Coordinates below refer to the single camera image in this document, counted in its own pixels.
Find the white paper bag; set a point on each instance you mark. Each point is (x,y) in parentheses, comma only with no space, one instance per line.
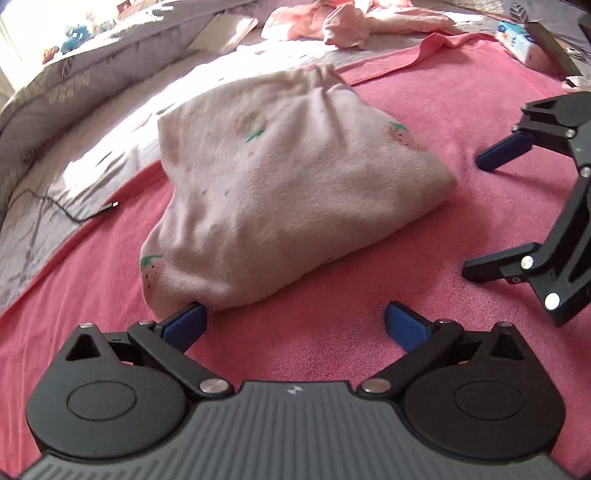
(223,33)

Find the light pink strawberry top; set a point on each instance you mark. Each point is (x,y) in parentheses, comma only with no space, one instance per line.
(349,24)

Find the toys on windowsill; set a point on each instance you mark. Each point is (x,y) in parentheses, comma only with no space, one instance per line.
(77,35)

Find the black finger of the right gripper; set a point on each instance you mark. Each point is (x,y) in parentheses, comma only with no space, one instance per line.
(515,265)

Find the purple patterned quilt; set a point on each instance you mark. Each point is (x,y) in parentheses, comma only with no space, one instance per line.
(66,89)

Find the dark wooden bed rail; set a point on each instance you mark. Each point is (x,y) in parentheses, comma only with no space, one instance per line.
(561,62)

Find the light pink strawberry pants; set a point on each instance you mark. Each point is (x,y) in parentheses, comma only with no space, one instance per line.
(274,176)

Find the lilac printed bed sheet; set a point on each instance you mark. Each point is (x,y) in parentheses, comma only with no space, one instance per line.
(79,169)

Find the pink terry towel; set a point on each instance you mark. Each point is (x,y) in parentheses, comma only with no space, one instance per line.
(329,325)

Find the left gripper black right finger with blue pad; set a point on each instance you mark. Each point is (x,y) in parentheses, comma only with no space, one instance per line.
(444,358)

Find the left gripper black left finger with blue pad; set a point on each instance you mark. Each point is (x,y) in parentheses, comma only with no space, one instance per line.
(147,361)

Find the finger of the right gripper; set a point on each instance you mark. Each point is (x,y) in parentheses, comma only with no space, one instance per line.
(521,141)

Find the blue white tissue pack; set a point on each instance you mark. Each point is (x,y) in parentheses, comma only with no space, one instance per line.
(521,45)

